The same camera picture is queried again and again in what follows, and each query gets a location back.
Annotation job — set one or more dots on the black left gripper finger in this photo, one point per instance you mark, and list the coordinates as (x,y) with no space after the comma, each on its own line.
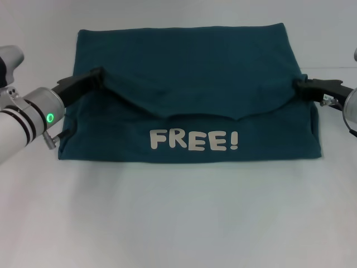
(98,76)

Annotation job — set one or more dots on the teal blue t-shirt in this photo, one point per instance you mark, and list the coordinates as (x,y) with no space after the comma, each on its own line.
(195,69)

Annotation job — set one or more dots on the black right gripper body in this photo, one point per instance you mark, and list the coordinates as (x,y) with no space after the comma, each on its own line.
(329,90)

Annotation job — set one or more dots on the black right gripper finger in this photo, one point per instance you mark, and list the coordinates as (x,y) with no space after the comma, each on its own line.
(304,86)

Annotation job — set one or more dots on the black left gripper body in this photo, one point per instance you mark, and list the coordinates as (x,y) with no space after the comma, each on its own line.
(72,88)

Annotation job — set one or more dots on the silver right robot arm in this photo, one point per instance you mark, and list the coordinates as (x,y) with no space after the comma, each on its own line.
(352,107)

